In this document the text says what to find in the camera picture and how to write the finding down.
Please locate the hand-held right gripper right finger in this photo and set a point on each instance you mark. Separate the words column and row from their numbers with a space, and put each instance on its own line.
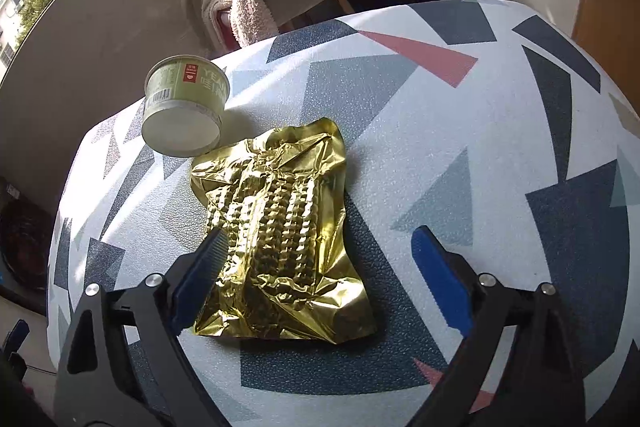
column 440, row 282

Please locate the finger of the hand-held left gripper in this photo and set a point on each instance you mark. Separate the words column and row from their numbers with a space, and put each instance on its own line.
column 17, row 334

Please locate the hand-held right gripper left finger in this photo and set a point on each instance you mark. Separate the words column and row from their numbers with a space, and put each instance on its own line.
column 192, row 292

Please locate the gold foil pouch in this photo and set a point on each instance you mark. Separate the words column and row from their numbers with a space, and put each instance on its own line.
column 280, row 232

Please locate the green paper cup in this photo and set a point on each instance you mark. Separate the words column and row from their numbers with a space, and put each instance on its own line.
column 185, row 87

